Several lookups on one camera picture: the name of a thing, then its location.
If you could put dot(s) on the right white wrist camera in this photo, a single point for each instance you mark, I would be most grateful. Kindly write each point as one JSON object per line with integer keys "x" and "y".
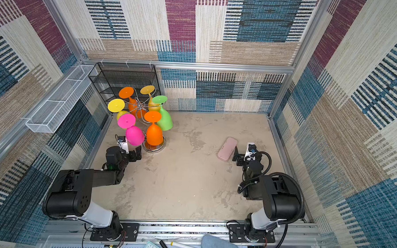
{"x": 251, "y": 152}

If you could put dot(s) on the green wine glass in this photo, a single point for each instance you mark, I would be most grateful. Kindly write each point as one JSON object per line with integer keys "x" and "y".
{"x": 165, "y": 123}

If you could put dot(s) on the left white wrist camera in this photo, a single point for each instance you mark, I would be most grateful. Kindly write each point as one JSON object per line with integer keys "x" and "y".
{"x": 122, "y": 143}

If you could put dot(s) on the amber yellow wine glass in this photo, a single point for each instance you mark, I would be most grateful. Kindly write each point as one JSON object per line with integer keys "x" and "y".
{"x": 150, "y": 90}

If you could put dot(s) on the pink glasses case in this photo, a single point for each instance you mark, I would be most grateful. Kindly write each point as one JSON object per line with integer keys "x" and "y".
{"x": 227, "y": 149}

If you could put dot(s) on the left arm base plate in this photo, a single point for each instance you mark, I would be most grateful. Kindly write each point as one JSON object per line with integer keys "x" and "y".
{"x": 124, "y": 231}

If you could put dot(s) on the orange front wine glass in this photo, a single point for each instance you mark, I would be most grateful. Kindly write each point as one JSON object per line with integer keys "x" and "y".
{"x": 154, "y": 135}

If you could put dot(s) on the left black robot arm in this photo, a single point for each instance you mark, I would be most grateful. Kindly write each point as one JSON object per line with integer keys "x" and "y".
{"x": 69, "y": 197}

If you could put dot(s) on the pink wine glass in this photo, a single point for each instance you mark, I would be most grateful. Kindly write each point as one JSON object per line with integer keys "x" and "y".
{"x": 133, "y": 134}

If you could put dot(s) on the orange back wine glass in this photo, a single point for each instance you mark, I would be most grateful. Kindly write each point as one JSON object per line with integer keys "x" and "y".
{"x": 129, "y": 99}

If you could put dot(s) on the black wire shelf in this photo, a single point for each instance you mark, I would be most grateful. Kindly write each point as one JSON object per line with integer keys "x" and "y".
{"x": 109, "y": 78}

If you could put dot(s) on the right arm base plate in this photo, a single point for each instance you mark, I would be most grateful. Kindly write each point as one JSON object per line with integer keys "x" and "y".
{"x": 240, "y": 233}

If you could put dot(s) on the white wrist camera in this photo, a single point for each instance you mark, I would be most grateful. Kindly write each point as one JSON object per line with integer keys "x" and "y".
{"x": 122, "y": 143}
{"x": 251, "y": 152}

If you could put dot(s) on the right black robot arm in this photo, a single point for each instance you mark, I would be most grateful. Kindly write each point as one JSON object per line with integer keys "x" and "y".
{"x": 281, "y": 196}

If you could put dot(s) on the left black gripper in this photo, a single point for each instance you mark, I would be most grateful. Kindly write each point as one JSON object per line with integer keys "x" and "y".
{"x": 134, "y": 159}

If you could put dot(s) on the orange wine glass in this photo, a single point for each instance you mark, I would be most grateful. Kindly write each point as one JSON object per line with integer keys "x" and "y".
{"x": 154, "y": 135}
{"x": 129, "y": 99}

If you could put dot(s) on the chrome wine glass rack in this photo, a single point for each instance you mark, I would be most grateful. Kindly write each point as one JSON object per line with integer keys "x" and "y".
{"x": 146, "y": 146}

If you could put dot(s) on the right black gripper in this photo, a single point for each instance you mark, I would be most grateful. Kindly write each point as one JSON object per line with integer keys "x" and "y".
{"x": 241, "y": 157}

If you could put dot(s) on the white mesh wall basket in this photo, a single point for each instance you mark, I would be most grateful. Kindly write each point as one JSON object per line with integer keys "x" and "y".
{"x": 50, "y": 115}

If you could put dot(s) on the yellow white marker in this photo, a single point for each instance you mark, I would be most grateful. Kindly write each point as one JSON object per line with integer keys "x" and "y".
{"x": 179, "y": 245}

